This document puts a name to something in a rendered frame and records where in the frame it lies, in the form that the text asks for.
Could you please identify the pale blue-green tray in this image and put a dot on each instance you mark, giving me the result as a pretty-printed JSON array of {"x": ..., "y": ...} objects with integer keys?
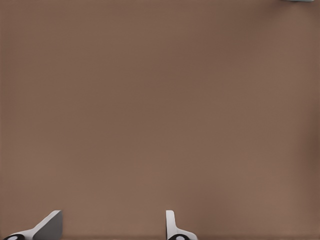
[{"x": 297, "y": 0}]

